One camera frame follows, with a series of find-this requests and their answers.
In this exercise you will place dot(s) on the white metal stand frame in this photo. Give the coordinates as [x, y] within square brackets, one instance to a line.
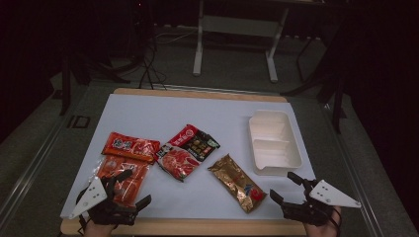
[237, 26]

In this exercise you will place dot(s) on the gold foil packet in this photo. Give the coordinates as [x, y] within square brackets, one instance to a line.
[237, 182]

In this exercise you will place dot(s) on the clear red sauce packet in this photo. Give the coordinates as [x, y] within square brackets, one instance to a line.
[131, 189]

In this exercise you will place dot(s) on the dark floor socket plate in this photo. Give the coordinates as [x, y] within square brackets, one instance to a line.
[78, 121]

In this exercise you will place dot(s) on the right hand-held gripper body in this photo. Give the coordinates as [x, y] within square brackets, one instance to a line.
[329, 196]

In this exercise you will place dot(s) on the white plastic divided container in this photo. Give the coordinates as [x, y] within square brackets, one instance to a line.
[275, 144]

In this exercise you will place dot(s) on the person's right hand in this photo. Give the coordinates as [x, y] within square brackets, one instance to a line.
[324, 231]

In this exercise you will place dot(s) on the black metal stand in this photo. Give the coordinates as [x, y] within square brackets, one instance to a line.
[336, 98]
[65, 85]

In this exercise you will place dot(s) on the person's left hand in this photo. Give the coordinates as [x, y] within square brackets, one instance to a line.
[99, 231]

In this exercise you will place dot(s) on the white paper sheet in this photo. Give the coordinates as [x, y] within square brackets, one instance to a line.
[184, 113]

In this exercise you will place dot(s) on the red and black sauce packet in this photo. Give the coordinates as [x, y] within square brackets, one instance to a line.
[184, 154]

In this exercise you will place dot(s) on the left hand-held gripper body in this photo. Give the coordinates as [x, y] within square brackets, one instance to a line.
[94, 194]

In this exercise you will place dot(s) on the orange red sauce packet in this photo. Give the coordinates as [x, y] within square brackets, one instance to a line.
[131, 147]

